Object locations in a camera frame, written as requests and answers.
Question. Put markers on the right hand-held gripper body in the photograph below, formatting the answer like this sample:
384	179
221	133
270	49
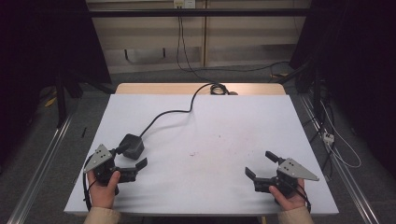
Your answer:
292	169

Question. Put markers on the black metal stand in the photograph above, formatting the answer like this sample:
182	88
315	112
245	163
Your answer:
62	93

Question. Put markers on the yellow floor tape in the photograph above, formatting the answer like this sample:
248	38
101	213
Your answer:
51	101

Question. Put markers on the white plug connector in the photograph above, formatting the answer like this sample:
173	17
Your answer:
328	137

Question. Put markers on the small black floor strip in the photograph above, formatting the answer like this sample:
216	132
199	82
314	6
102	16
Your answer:
83	132

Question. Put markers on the black power adapter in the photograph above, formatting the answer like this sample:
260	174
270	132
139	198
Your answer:
134	146

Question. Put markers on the white table cover sheet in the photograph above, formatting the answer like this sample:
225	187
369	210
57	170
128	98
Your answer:
218	149

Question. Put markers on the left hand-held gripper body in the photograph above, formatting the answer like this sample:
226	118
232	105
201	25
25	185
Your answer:
102	155

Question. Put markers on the person's right hand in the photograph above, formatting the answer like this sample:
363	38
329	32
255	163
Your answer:
291	202

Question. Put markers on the person's left hand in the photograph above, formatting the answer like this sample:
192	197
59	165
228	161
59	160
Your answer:
102	194

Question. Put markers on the white wall socket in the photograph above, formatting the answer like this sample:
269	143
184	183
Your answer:
184	3

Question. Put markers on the metal floor rail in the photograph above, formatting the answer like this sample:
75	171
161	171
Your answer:
40	166
345	174

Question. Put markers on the black horizontal frame bar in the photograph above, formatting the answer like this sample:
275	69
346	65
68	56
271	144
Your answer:
199	12

